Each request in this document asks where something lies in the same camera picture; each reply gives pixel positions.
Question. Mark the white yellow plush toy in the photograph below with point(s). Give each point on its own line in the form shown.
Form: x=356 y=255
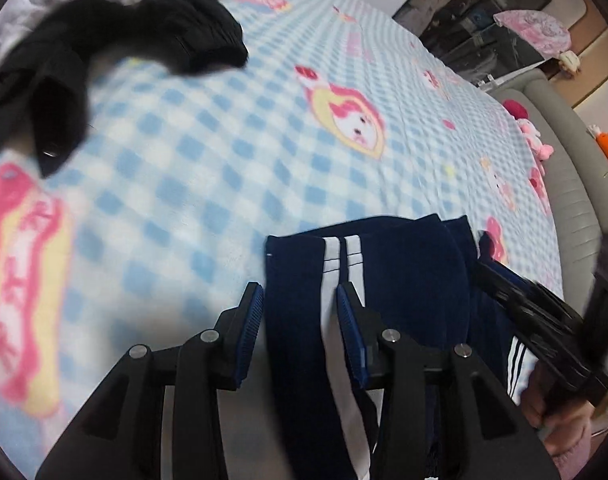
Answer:
x=569 y=60

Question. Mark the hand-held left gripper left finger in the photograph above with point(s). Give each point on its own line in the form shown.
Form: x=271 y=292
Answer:
x=246 y=340

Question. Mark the grey padded bed frame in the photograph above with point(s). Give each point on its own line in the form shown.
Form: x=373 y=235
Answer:
x=574 y=200

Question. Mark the person's right forearm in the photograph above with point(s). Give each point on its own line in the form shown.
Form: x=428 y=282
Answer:
x=574 y=465

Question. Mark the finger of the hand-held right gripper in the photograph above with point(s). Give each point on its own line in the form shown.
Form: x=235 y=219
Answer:
x=529 y=305

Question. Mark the black pants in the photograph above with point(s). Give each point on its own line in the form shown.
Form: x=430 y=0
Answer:
x=53 y=100

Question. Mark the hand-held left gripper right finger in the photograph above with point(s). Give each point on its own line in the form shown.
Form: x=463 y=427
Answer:
x=351 y=340

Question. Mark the black knit sweater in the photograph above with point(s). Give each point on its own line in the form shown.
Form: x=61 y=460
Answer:
x=193 y=25

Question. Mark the pink plush toy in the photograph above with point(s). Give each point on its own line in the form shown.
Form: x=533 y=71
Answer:
x=531 y=132

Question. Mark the navy white-striped pants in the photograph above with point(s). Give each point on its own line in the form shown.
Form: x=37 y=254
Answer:
x=414 y=280

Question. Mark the glass door wardrobe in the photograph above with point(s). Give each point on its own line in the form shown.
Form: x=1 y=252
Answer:
x=474 y=5

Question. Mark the checkered cartoon printed blanket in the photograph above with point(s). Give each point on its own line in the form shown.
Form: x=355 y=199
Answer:
x=208 y=160

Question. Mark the person's right hand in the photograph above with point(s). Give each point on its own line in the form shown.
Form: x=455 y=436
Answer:
x=559 y=425

